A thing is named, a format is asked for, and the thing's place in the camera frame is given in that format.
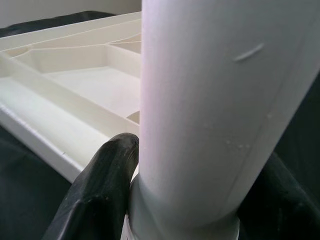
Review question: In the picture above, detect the white plastic table top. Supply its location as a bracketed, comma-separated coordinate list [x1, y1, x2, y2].
[0, 11, 143, 186]

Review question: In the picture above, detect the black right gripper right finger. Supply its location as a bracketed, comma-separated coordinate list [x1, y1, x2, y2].
[237, 150, 320, 240]

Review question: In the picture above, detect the white plastic table leg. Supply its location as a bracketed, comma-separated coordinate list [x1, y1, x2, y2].
[129, 0, 320, 240]

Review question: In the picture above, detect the black table cloth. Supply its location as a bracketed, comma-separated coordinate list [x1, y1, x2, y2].
[0, 9, 320, 240]

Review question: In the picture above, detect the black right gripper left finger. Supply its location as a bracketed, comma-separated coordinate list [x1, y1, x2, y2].
[42, 132, 140, 240]

